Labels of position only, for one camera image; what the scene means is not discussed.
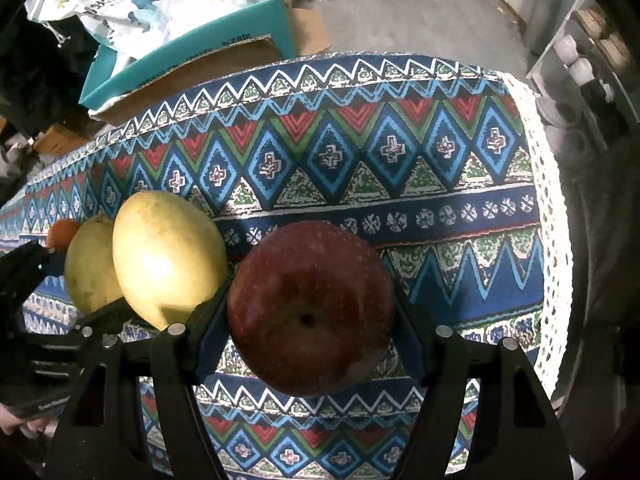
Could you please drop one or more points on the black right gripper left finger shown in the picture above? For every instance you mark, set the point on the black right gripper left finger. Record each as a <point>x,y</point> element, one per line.
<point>100,435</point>

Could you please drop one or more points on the red apple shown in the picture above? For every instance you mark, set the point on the red apple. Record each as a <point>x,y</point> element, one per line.
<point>310,309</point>

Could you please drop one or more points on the person's left hand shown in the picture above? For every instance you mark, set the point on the person's left hand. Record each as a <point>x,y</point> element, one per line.
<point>9,422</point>

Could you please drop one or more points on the orange on bowl rim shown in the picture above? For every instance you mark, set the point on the orange on bowl rim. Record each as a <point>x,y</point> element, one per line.
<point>61,234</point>

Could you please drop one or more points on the blue patterned tablecloth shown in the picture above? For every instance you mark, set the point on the blue patterned tablecloth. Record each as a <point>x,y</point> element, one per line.
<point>445,170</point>

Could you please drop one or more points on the teal plastic crate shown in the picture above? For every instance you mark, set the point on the teal plastic crate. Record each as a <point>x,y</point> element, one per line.
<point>267,19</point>

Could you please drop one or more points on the brown cardboard box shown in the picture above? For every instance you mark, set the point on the brown cardboard box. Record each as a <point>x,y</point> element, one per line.
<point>310,37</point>

